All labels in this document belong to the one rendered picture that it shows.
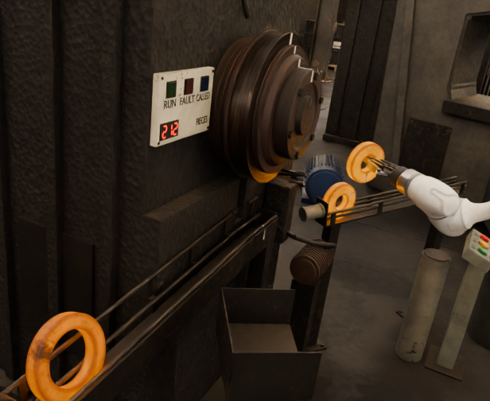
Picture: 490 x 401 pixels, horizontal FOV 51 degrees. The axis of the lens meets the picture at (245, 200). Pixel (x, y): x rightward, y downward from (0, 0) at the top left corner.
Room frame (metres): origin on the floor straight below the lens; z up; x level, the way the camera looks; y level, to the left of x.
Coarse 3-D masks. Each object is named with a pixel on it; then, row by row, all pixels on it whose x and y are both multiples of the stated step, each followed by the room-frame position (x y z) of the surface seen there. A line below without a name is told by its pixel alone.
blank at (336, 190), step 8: (336, 184) 1.95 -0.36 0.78; (344, 184) 1.95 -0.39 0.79; (328, 192) 1.93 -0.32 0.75; (336, 192) 1.92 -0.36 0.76; (344, 192) 1.95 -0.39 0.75; (352, 192) 1.98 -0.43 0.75; (328, 200) 1.90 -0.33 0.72; (344, 200) 1.98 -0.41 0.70; (352, 200) 1.98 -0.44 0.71; (336, 208) 1.95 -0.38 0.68; (328, 216) 1.93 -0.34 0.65; (344, 216) 1.97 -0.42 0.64
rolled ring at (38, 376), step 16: (64, 320) 0.87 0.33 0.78; (80, 320) 0.90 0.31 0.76; (48, 336) 0.83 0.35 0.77; (96, 336) 0.92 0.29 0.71; (32, 352) 0.80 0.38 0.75; (48, 352) 0.81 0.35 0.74; (96, 352) 0.91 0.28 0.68; (32, 368) 0.79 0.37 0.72; (48, 368) 0.80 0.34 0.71; (80, 368) 0.90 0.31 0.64; (96, 368) 0.90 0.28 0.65; (32, 384) 0.78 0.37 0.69; (48, 384) 0.79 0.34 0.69; (80, 384) 0.85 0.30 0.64; (48, 400) 0.78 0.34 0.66; (64, 400) 0.81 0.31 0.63
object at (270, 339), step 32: (224, 288) 1.17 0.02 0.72; (256, 288) 1.19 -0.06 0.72; (224, 320) 1.06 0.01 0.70; (256, 320) 1.19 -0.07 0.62; (288, 320) 1.21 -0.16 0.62; (224, 352) 1.00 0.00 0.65; (256, 352) 0.93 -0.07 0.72; (288, 352) 0.94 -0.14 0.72; (320, 352) 0.95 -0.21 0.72; (224, 384) 0.95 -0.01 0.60; (256, 384) 0.93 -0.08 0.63; (288, 384) 0.94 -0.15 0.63
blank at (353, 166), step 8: (360, 144) 1.86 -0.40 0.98; (368, 144) 1.85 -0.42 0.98; (376, 144) 1.87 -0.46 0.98; (352, 152) 1.84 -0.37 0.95; (360, 152) 1.83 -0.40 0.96; (368, 152) 1.85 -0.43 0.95; (376, 152) 1.87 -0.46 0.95; (352, 160) 1.82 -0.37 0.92; (360, 160) 1.83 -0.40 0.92; (352, 168) 1.82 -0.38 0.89; (360, 168) 1.84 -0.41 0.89; (352, 176) 1.83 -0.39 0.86; (360, 176) 1.85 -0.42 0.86; (368, 176) 1.87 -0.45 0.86
